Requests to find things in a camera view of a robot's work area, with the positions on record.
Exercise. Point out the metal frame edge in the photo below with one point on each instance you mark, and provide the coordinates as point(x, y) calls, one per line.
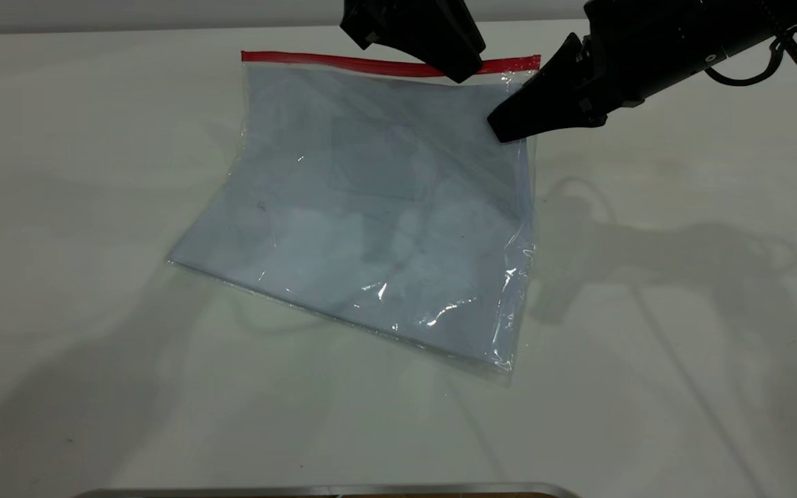
point(329, 491)

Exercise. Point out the clear plastic zipper bag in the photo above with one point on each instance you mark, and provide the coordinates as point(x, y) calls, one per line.
point(371, 207)

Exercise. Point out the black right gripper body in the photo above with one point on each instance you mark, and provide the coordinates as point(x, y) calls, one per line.
point(647, 48)

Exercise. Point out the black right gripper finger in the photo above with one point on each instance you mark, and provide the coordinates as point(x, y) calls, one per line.
point(544, 117)
point(557, 66)

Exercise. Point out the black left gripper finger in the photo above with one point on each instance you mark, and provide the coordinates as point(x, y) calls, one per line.
point(454, 34)
point(391, 24)

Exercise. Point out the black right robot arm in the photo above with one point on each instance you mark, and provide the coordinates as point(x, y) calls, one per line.
point(758, 21)

